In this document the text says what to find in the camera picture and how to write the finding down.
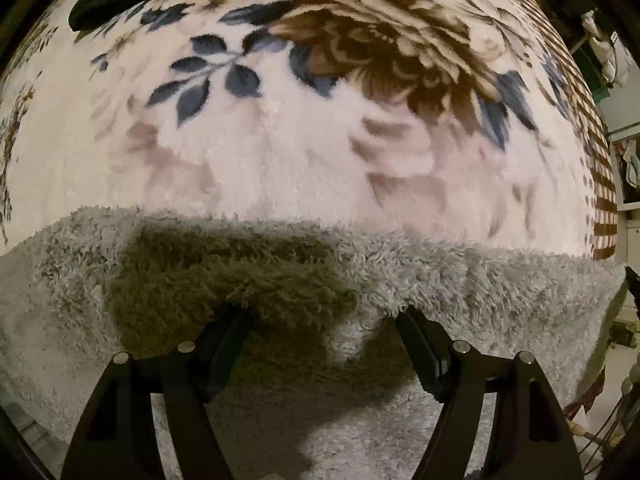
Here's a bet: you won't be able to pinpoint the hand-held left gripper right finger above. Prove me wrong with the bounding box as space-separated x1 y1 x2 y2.
394 306 586 480

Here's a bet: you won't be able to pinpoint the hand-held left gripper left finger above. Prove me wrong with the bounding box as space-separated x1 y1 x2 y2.
60 306 253 480

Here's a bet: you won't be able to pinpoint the brown checkered bed sheet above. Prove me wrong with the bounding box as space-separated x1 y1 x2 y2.
492 0 621 261

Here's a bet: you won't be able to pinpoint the white hanging clothes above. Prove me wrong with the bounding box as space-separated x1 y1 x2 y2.
580 7 640 91

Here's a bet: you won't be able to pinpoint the grey fluffy towel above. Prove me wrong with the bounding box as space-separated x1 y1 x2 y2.
0 206 628 480

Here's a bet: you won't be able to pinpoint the floral plush blanket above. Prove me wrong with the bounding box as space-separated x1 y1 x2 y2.
0 0 603 261

